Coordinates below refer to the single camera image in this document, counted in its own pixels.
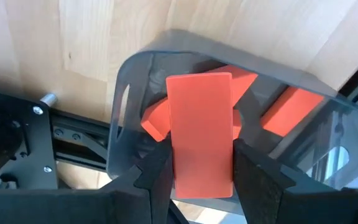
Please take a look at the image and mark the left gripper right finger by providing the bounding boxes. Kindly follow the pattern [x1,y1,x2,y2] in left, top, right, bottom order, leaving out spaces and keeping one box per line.
[233,139,343,224]

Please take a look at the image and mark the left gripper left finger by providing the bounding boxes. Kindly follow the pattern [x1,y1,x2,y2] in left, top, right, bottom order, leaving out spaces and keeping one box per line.
[104,139,175,224]

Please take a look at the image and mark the long red block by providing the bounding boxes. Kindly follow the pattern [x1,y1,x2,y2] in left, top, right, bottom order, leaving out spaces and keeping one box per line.
[260,86,325,138]

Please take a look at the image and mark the red triangular block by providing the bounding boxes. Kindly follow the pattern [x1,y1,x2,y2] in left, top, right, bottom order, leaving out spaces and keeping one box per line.
[208,64,259,108]

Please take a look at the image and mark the silver standoff pin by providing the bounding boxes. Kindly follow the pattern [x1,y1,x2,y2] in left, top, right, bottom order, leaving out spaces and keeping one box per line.
[39,92,58,107]

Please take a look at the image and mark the dark grey plastic bin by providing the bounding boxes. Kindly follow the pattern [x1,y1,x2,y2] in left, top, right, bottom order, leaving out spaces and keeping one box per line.
[106,29,358,215]

